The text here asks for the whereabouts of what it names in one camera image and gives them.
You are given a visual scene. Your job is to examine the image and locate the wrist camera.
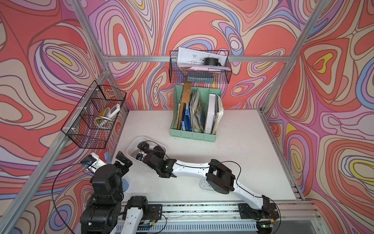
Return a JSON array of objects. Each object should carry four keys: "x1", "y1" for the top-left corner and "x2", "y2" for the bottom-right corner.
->
[
  {"x1": 136, "y1": 153, "x2": 144, "y2": 161},
  {"x1": 80, "y1": 153, "x2": 107, "y2": 173}
]

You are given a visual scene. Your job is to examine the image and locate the black tape roll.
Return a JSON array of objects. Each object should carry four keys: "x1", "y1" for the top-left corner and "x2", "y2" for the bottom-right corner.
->
[{"x1": 203, "y1": 57, "x2": 222, "y2": 66}]

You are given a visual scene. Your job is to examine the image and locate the brown folder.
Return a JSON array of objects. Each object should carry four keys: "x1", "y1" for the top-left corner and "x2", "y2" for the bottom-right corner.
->
[{"x1": 178, "y1": 82, "x2": 192, "y2": 130}]

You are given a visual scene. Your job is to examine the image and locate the white paper sheets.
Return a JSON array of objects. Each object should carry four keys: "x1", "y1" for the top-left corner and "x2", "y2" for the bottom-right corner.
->
[{"x1": 177, "y1": 47, "x2": 230, "y2": 70}]

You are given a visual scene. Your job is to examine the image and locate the black wire basket left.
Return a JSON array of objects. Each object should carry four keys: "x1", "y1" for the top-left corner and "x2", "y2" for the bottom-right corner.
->
[{"x1": 61, "y1": 81, "x2": 127, "y2": 149}]

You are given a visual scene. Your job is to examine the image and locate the black mouse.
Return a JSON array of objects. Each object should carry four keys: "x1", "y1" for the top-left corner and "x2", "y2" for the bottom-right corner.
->
[{"x1": 137, "y1": 141, "x2": 150, "y2": 151}]

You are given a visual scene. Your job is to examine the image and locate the black wire basket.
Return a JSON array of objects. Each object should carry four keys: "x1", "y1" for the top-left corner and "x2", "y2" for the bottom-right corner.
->
[
  {"x1": 61, "y1": 81, "x2": 127, "y2": 149},
  {"x1": 168, "y1": 49, "x2": 232, "y2": 84}
]

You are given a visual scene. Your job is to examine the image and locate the black wire basket back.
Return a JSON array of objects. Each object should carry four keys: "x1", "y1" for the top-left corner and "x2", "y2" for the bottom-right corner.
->
[{"x1": 168, "y1": 49, "x2": 232, "y2": 84}]

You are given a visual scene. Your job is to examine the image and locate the white binder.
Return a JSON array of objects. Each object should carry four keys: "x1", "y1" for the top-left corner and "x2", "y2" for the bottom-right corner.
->
[{"x1": 205, "y1": 94, "x2": 217, "y2": 134}]

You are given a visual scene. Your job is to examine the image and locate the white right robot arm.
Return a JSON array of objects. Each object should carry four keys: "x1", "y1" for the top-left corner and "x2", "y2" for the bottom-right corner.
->
[{"x1": 136, "y1": 141, "x2": 281, "y2": 221}]

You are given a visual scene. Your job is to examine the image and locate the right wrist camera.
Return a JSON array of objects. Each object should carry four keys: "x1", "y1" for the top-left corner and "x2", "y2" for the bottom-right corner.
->
[{"x1": 136, "y1": 153, "x2": 144, "y2": 161}]

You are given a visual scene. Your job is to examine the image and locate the white upside-down mouse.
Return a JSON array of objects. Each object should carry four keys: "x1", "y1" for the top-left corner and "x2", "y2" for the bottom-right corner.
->
[{"x1": 200, "y1": 179, "x2": 214, "y2": 191}]

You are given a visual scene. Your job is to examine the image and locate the blue booklet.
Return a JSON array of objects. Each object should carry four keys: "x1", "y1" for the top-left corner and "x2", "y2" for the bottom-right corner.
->
[{"x1": 181, "y1": 103, "x2": 191, "y2": 132}]

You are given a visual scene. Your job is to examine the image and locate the magazines stack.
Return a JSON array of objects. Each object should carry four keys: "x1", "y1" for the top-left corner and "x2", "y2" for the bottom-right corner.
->
[{"x1": 190, "y1": 90, "x2": 205, "y2": 133}]

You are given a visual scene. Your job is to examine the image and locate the white storage box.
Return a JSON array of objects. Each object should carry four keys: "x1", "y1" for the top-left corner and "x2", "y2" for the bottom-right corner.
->
[{"x1": 127, "y1": 136, "x2": 165, "y2": 169}]

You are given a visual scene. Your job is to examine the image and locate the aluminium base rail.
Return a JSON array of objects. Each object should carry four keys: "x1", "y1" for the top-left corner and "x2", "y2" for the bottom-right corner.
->
[{"x1": 72, "y1": 200, "x2": 319, "y2": 234}]

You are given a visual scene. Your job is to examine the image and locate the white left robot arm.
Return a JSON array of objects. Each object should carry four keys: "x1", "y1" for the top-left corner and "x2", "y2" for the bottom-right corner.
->
[{"x1": 80, "y1": 151, "x2": 148, "y2": 234}]

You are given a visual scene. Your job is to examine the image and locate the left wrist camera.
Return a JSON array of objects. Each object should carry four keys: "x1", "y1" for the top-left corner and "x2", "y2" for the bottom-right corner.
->
[{"x1": 80, "y1": 153, "x2": 107, "y2": 173}]

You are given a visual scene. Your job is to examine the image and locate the green file organizer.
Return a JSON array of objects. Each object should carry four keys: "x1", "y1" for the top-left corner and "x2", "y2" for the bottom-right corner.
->
[{"x1": 170, "y1": 85, "x2": 224, "y2": 142}]

